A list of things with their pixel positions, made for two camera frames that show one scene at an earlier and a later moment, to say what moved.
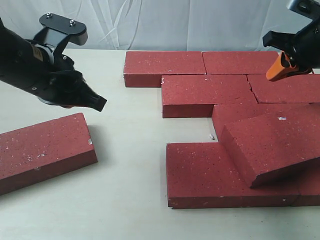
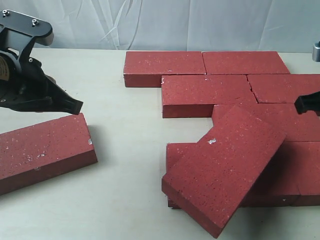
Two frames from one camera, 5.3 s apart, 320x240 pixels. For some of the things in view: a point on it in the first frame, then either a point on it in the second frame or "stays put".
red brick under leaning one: [238, 115] stays put
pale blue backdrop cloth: [160, 25] stays put
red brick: [195, 96] stays put
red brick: [274, 150] → [210, 183]
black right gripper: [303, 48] → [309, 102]
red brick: [145, 68] stays put
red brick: [239, 62] stays put
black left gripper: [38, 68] → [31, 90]
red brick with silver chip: [37, 153] stays put
